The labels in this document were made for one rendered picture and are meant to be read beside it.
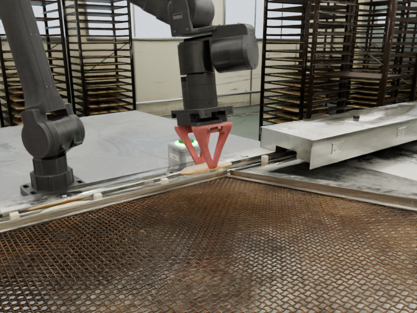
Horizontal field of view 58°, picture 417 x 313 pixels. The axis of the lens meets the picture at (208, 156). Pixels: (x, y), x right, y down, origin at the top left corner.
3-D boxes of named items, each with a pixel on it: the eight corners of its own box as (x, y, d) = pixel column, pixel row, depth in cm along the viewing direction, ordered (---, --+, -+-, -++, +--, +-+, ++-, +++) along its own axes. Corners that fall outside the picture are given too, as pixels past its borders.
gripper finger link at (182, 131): (210, 161, 70) (205, 110, 68) (233, 165, 64) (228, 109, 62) (177, 167, 66) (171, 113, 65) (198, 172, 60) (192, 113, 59)
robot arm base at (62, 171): (72, 179, 91) (19, 191, 84) (69, 146, 89) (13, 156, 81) (87, 189, 85) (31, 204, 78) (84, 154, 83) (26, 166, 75)
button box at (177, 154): (192, 177, 102) (192, 137, 99) (209, 185, 96) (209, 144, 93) (165, 184, 98) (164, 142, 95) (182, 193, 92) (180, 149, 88)
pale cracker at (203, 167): (224, 163, 69) (223, 157, 68) (236, 165, 65) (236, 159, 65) (175, 173, 63) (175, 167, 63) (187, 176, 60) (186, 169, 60)
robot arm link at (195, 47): (187, 41, 65) (169, 38, 60) (224, 35, 62) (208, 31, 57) (191, 82, 66) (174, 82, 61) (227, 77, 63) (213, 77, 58)
